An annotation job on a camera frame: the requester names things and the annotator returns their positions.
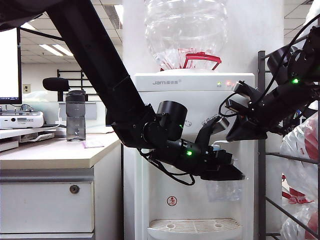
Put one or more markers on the white water dispenser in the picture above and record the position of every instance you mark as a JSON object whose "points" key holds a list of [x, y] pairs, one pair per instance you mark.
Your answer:
{"points": [[200, 100]]}

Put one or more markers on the round red sticker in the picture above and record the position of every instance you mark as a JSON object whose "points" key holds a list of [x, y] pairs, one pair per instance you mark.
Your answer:
{"points": [[172, 201]]}

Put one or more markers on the white RC transmitter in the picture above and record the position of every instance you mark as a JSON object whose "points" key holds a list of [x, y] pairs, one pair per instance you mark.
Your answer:
{"points": [[22, 121]]}

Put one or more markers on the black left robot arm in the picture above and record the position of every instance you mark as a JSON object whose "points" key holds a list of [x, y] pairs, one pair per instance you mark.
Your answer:
{"points": [[100, 62]]}

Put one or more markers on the black computer monitor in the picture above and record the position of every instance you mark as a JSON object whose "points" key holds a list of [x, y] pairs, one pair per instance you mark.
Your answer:
{"points": [[10, 65]]}

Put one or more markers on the white power adapter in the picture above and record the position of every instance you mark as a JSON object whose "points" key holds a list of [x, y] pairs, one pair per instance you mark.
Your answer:
{"points": [[60, 123]]}

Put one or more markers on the white drip tray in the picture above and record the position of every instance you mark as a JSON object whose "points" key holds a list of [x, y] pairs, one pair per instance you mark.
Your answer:
{"points": [[195, 223]]}

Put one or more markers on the grey partition panel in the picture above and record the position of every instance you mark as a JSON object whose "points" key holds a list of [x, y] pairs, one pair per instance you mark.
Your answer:
{"points": [[91, 110]]}

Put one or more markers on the clear plastic mug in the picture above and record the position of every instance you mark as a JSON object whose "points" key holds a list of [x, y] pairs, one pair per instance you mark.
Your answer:
{"points": [[222, 191]]}

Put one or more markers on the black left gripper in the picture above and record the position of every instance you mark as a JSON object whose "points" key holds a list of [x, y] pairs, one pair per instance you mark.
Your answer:
{"points": [[217, 157]]}

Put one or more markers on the dark grey water bottle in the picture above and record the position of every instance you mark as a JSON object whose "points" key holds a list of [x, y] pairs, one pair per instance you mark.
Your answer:
{"points": [[75, 120]]}

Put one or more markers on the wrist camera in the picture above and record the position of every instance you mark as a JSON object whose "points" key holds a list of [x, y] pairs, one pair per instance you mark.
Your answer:
{"points": [[221, 123], [243, 97]]}

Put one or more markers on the white desk drawer cabinet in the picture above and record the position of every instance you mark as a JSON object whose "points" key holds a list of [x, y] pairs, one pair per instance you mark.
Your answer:
{"points": [[45, 207]]}

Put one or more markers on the fluorescent ceiling light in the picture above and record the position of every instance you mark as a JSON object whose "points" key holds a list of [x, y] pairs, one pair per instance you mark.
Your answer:
{"points": [[56, 50]]}

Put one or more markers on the grey metal rack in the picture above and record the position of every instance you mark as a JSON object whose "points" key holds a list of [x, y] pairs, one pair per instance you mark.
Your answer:
{"points": [[261, 175]]}

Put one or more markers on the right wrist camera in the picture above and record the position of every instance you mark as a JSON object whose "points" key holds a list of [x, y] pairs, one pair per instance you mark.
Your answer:
{"points": [[243, 97]]}

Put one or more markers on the blue cold water tap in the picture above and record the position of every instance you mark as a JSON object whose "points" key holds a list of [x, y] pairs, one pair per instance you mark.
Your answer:
{"points": [[218, 143]]}

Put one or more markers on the pink paper packet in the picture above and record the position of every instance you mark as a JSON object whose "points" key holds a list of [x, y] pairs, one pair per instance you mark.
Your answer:
{"points": [[93, 144]]}

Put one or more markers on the white raised desk board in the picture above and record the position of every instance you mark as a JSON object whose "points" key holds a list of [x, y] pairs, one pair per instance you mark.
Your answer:
{"points": [[25, 132]]}

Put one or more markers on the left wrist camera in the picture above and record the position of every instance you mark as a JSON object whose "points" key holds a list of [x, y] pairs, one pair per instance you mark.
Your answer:
{"points": [[221, 123]]}

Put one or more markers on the wall switch plate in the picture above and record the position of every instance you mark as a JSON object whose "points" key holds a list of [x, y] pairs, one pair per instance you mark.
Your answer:
{"points": [[26, 88]]}

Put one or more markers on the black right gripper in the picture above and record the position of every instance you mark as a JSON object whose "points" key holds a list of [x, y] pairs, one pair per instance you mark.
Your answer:
{"points": [[262, 117]]}

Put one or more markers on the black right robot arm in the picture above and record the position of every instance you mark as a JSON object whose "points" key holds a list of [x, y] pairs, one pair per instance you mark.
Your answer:
{"points": [[287, 105]]}

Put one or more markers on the black chair headrest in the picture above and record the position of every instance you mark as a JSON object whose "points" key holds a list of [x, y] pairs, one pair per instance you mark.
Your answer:
{"points": [[55, 84]]}

